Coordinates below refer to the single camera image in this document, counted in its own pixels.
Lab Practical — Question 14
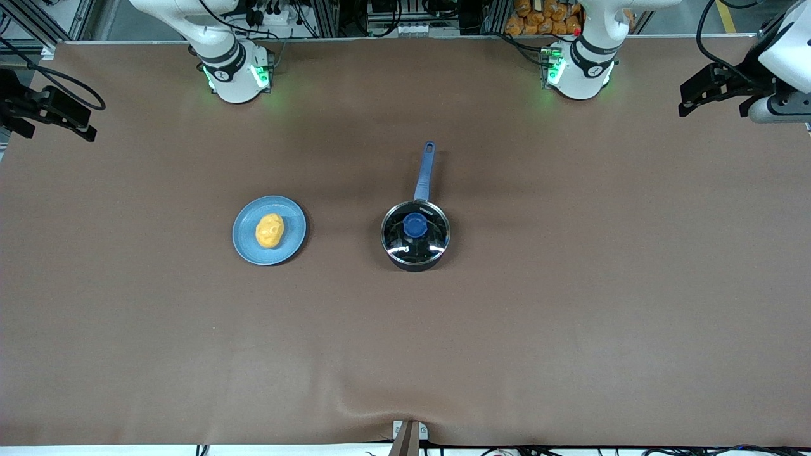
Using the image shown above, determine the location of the yellow potato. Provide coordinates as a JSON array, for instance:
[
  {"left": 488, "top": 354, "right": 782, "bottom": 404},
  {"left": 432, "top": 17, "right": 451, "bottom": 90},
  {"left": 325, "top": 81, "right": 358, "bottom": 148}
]
[{"left": 255, "top": 213, "right": 285, "bottom": 249}]

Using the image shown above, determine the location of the glass lid with blue knob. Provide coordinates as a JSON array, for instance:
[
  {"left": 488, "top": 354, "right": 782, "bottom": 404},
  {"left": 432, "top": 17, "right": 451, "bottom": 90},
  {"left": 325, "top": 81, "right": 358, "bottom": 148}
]
[{"left": 381, "top": 201, "right": 451, "bottom": 265}]

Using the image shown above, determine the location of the bag of orange snacks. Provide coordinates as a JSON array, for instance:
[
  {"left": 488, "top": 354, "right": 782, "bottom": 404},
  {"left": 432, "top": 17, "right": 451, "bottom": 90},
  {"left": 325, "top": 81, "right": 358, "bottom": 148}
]
[{"left": 505, "top": 0, "right": 584, "bottom": 36}]

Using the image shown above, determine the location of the round blue plate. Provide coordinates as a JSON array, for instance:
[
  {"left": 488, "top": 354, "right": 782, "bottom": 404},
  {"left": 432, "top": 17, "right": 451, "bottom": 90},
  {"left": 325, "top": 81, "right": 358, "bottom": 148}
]
[{"left": 232, "top": 195, "right": 308, "bottom": 266}]

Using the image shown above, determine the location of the white power strip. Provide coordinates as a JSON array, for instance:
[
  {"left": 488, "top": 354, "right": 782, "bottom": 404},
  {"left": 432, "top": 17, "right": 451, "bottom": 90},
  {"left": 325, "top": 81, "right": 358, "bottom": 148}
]
[{"left": 244, "top": 0, "right": 298, "bottom": 27}]

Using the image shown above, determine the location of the white connector block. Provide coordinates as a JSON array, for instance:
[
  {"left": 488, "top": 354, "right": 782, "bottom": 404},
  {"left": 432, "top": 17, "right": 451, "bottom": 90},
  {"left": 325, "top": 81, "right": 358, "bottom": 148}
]
[{"left": 367, "top": 22, "right": 426, "bottom": 37}]

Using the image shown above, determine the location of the brown table cover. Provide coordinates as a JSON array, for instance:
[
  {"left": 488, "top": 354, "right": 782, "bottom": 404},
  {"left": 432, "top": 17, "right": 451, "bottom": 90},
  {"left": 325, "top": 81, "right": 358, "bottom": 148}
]
[{"left": 0, "top": 36, "right": 811, "bottom": 448}]

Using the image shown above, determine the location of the metal table clamp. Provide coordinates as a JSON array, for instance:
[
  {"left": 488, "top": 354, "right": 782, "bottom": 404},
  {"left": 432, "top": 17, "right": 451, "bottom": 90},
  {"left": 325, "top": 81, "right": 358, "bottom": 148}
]
[{"left": 388, "top": 419, "right": 429, "bottom": 456}]

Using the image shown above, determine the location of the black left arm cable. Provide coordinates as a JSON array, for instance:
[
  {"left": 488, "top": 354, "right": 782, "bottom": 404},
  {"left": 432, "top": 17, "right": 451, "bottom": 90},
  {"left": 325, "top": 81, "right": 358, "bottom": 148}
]
[{"left": 696, "top": 0, "right": 770, "bottom": 86}]

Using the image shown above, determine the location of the aluminium frame post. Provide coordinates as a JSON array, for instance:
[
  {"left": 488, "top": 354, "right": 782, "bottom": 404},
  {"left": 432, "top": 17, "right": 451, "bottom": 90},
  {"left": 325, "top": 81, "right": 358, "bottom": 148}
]
[
  {"left": 310, "top": 0, "right": 340, "bottom": 37},
  {"left": 485, "top": 0, "right": 511, "bottom": 35}
]

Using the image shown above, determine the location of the black pot with blue handle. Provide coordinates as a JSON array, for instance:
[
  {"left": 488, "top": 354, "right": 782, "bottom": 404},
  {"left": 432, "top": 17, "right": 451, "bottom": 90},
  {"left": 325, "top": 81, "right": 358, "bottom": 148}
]
[{"left": 380, "top": 141, "right": 452, "bottom": 273}]

